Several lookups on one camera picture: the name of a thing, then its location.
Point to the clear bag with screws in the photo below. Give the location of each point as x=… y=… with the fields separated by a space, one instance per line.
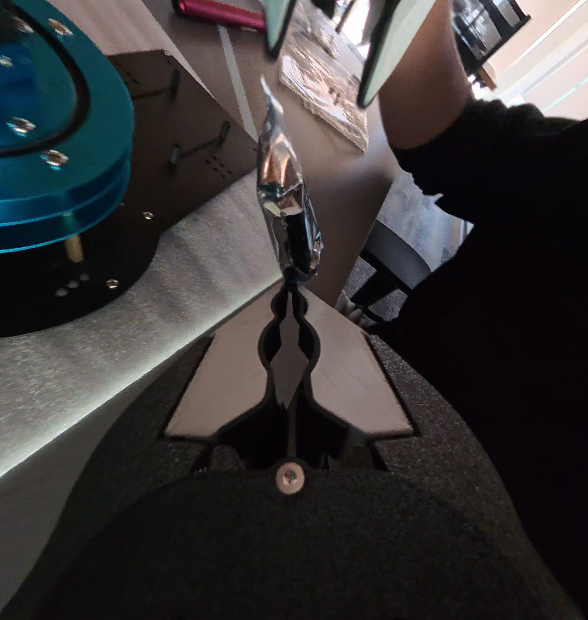
x=323 y=97

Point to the red electric screwdriver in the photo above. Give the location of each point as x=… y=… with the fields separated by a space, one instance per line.
x=216 y=12

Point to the person's black clothing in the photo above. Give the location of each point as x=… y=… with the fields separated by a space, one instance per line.
x=516 y=339

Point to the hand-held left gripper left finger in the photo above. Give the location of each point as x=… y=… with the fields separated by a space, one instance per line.
x=221 y=382

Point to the white foam sheet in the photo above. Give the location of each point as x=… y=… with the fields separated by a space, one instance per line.
x=129 y=348

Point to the black office chair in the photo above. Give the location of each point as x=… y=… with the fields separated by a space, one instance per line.
x=395 y=256

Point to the silver foil bag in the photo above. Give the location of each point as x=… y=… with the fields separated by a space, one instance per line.
x=284 y=203

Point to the person's grey pants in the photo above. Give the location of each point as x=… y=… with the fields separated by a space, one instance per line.
x=349 y=305

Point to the black metal rack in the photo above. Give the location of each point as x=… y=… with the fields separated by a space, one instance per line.
x=487 y=24

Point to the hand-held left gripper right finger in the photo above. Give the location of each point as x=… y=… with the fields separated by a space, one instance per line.
x=357 y=382

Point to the person's right forearm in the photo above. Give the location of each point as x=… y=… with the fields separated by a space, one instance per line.
x=419 y=87

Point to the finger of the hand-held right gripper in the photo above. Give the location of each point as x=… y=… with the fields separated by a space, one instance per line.
x=277 y=19
x=395 y=38

